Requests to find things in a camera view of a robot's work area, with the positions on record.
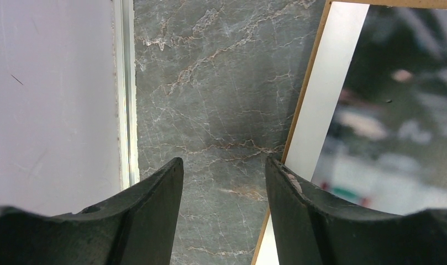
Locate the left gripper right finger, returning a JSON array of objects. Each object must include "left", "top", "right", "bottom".
[{"left": 265, "top": 157, "right": 447, "bottom": 264}]

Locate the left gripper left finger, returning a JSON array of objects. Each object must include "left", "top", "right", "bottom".
[{"left": 0, "top": 157, "right": 184, "bottom": 264}]

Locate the photo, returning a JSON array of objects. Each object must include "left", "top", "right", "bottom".
[{"left": 252, "top": 1, "right": 447, "bottom": 264}]

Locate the aluminium rail frame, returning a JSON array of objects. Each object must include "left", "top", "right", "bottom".
[{"left": 112, "top": 0, "right": 140, "bottom": 190}]

